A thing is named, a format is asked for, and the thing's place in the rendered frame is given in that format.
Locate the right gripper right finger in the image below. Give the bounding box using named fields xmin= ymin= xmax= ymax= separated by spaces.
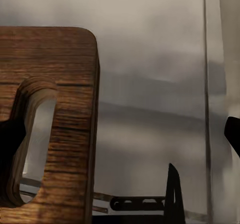
xmin=224 ymin=117 xmax=240 ymax=157

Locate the cutting board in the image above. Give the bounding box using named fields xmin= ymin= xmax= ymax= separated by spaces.
xmin=0 ymin=26 xmax=98 ymax=224

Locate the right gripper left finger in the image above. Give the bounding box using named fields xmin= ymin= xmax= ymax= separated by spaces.
xmin=0 ymin=117 xmax=26 ymax=177

